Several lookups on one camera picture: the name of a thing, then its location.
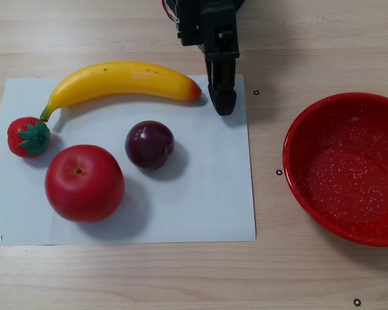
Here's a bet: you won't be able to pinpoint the white paper sheet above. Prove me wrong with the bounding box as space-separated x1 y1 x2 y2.
0 74 257 246

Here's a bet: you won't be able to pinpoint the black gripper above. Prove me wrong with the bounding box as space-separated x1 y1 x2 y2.
175 0 241 116

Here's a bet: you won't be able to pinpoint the red toy strawberry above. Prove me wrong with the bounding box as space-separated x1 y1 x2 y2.
6 116 51 159

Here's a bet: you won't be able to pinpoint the red toy apple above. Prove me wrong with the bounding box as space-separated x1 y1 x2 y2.
44 144 125 223

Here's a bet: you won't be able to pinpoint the dark purple toy plum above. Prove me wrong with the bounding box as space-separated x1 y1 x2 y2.
125 120 176 171

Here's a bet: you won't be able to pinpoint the yellow toy banana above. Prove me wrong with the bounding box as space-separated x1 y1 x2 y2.
39 61 203 123

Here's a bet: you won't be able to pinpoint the red white servo wires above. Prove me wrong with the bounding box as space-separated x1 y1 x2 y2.
162 0 181 24

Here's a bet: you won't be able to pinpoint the red speckled bowl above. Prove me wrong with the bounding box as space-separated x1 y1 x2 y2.
282 92 388 248

